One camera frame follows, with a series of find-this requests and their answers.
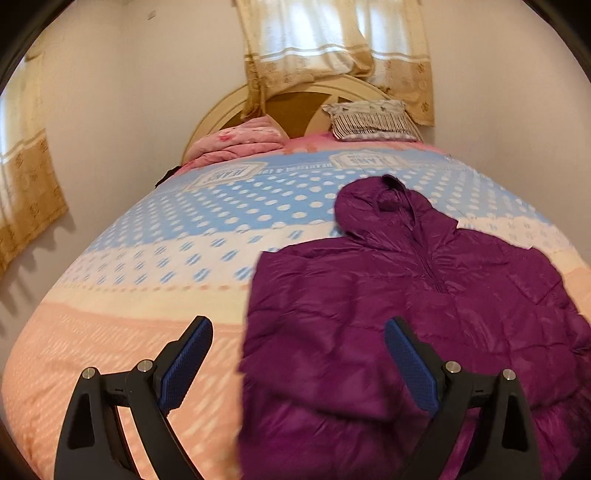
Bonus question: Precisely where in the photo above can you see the purple hooded puffer jacket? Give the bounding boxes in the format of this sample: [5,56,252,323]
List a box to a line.
[238,175,590,479]

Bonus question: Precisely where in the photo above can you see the polka dot duvet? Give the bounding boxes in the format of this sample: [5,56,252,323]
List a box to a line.
[2,136,590,479]

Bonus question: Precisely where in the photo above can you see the beige curtain side window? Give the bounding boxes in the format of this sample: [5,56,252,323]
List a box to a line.
[0,52,69,272]

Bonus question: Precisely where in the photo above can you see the folded pink blanket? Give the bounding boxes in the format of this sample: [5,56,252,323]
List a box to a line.
[182,115,290,168]

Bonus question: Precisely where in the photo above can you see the striped grey pillow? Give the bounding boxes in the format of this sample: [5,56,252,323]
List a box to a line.
[322,100,423,142]

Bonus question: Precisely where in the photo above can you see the cream wooden headboard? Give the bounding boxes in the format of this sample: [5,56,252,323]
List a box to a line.
[180,74,424,165]

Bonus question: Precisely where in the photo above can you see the beige curtain behind headboard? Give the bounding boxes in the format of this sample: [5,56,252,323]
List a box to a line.
[235,0,435,127]

